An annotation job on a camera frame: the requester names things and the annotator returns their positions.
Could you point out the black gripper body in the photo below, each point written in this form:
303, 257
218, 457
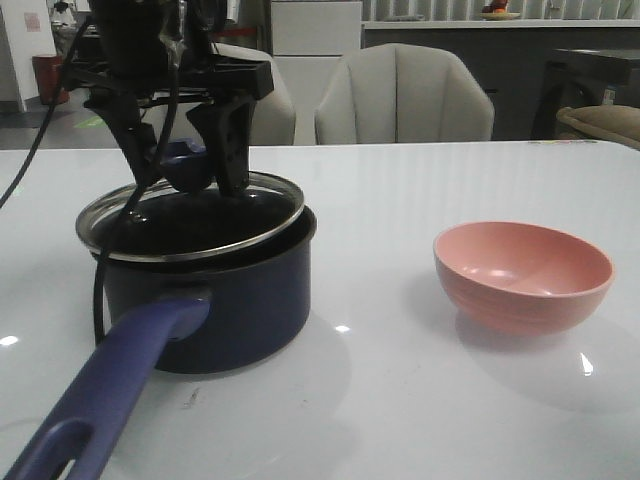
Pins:
217, 76

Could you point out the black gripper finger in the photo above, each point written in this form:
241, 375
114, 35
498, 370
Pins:
225, 127
135, 138

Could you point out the glass lid blue knob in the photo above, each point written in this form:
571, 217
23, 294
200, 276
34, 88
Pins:
186, 216

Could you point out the pink bowl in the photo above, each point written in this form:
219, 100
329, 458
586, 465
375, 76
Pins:
519, 278

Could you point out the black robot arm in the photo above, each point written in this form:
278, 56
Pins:
177, 108

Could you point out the left beige chair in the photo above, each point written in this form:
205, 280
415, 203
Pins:
274, 118

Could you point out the beige chair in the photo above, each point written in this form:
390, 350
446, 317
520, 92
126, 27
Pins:
399, 93
274, 118

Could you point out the red trash bin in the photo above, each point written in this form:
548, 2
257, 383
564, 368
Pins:
47, 74

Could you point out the white drawer cabinet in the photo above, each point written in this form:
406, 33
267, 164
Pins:
308, 39

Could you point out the right beige chair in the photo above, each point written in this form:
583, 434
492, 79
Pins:
399, 93

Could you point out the dark blue saucepan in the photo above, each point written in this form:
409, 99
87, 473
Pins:
220, 316

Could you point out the fruit plate on counter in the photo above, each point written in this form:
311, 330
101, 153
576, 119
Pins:
498, 10

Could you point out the dark side table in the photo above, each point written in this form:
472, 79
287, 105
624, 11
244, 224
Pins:
582, 77

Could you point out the olive cushion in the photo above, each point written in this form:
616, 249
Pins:
613, 123

